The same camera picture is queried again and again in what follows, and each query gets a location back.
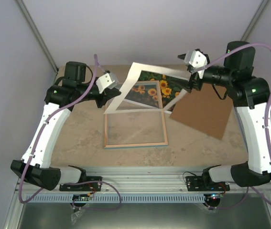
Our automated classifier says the white paper mat border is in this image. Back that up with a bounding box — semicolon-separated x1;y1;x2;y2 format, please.
104;62;189;115

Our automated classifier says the brown cardboard backing board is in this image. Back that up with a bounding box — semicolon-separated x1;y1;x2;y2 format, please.
170;85;233;140

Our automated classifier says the sunflower photo print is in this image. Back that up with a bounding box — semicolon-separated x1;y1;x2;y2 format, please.
117;71;187;112

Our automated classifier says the wooden picture frame with glass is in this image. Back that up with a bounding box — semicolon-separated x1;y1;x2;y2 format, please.
104;81;168;149

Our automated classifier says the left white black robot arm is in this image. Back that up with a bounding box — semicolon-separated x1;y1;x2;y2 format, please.
11;62;121;190

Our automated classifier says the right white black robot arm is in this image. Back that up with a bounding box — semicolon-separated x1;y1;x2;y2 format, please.
178;41;271;190

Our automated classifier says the left controller circuit board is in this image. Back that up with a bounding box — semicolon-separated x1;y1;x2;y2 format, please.
72;193;94;202

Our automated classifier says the controller circuit board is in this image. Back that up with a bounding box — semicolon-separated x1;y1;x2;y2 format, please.
207;193;223;199
72;193;94;202

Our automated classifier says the right controller circuit board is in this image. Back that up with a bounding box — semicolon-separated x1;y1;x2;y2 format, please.
207;193;223;199

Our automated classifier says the crumpled clear plastic bag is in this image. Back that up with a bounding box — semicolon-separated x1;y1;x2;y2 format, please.
71;208;84;225

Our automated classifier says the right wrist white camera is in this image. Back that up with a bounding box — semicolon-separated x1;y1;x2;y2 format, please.
183;49;207;73

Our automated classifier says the wrist white camera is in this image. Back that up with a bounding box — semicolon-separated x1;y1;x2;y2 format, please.
96;72;119;94
183;49;207;73

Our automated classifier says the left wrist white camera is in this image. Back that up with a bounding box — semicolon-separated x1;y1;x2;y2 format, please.
96;72;119;94

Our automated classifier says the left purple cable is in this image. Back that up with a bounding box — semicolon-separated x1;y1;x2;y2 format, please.
18;54;122;212

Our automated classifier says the aluminium rail platform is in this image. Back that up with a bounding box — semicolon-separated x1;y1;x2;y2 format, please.
22;167;271;196

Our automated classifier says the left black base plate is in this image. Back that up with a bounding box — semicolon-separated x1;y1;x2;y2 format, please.
59;176;102;192

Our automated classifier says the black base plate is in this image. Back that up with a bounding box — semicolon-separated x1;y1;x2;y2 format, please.
59;176;102;192
185;176;230;192

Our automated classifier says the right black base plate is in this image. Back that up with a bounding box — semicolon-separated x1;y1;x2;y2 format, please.
185;176;230;192

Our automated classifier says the right aluminium corner post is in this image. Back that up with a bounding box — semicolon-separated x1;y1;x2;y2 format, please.
240;0;271;42

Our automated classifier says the aluminium corner post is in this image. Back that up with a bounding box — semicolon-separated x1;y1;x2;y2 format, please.
240;0;271;42
14;0;59;74

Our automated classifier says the grey slotted cable duct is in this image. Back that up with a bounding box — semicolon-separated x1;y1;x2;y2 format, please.
31;194;205;203

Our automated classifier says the left aluminium corner post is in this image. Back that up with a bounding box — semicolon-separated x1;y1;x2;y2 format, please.
14;0;59;74

